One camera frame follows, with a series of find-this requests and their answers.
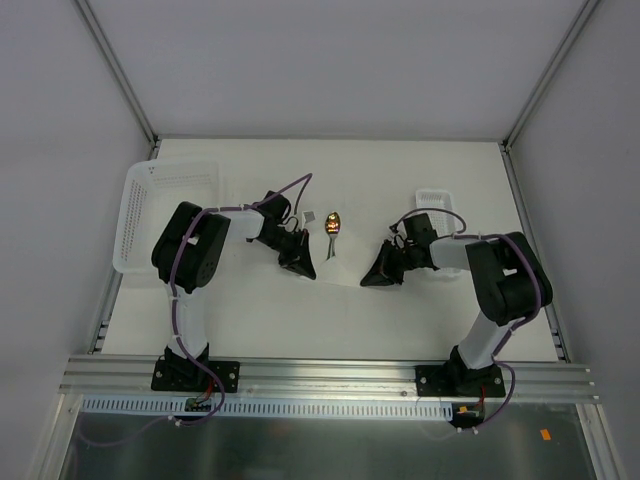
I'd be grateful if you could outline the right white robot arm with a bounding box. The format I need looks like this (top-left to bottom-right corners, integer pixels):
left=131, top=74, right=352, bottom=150
left=360, top=208, right=553, bottom=396

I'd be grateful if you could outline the small white perforated tray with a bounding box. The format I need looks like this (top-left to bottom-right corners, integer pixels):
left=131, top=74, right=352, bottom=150
left=415, top=187, right=462, bottom=279

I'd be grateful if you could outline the iridescent gold spoon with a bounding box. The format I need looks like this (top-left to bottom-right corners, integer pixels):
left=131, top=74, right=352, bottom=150
left=324, top=211, right=342, bottom=260

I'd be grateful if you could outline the white paper napkin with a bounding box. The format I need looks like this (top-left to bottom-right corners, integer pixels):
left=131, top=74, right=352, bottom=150
left=310, top=232, right=379, bottom=288

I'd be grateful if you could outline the right aluminium frame post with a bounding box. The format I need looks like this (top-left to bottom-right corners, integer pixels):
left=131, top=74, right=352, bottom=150
left=501, top=0, right=601, bottom=151

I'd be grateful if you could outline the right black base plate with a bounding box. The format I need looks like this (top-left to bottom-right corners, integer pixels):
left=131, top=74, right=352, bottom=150
left=414, top=364, right=506, bottom=398

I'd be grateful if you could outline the aluminium frame post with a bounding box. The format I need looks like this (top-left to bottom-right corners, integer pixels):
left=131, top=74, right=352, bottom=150
left=72, top=0, right=159, bottom=151
left=501, top=0, right=601, bottom=151

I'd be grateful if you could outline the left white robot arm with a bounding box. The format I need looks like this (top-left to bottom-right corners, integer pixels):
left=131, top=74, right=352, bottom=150
left=151, top=191, right=316, bottom=393

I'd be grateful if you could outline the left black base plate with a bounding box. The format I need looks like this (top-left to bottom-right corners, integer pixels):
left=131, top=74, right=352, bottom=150
left=150, top=355, right=241, bottom=394

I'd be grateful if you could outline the large white perforated basket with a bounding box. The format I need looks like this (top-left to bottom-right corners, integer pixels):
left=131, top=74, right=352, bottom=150
left=112, top=156, right=219, bottom=274

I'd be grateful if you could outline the left aluminium frame post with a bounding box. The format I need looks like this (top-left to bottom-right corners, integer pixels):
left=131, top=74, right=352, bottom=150
left=72, top=0, right=159, bottom=151

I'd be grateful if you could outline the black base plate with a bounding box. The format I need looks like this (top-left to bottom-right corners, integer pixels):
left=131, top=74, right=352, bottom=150
left=150, top=355, right=241, bottom=394
left=414, top=364, right=506, bottom=398

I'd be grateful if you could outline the aluminium mounting rail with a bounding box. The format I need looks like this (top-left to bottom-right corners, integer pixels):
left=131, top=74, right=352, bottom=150
left=58, top=355, right=601, bottom=404

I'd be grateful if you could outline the white slotted cable duct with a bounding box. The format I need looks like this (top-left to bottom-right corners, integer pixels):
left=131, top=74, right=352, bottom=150
left=81, top=395, right=453, bottom=422

